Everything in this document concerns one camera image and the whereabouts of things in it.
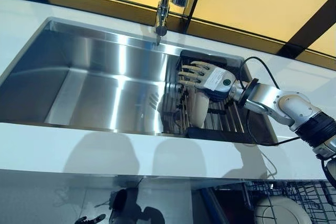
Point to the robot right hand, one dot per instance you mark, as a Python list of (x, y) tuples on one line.
[(212, 79)]

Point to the cream round plate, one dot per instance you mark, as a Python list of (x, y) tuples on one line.
[(278, 211), (199, 111)]

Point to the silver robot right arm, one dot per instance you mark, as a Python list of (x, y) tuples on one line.
[(288, 106)]

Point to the black built-in dishwasher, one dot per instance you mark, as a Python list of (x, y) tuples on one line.
[(225, 208)]

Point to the black dish drying rack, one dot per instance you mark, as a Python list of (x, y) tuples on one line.
[(225, 119)]

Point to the chrome gooseneck kitchen faucet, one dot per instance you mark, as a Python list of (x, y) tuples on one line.
[(164, 6)]

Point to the stainless steel sink basin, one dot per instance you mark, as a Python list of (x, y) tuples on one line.
[(92, 77)]

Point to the white cabinet door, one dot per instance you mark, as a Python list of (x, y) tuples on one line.
[(39, 197), (170, 195)]

